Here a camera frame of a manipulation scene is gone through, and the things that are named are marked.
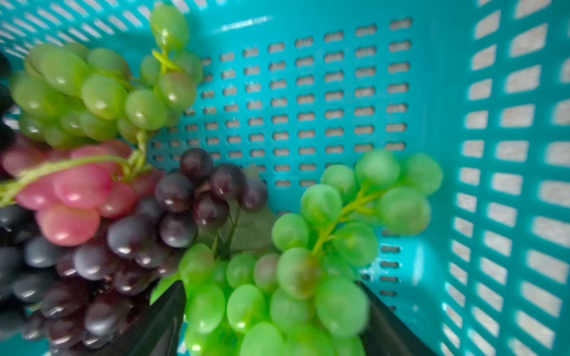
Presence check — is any purple red grape bunch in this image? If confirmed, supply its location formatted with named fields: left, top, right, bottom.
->
left=1, top=132, right=275, bottom=355

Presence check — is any small green grape bunch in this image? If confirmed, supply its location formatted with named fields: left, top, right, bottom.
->
left=1, top=4, right=203, bottom=149

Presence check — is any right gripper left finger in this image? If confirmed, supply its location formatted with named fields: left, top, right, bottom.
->
left=95, top=281, right=186, bottom=356

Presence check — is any teal plastic basket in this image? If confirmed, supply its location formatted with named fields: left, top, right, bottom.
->
left=1, top=1, right=569, bottom=355

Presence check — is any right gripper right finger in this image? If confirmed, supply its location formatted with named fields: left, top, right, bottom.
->
left=356, top=282, right=436, bottom=356

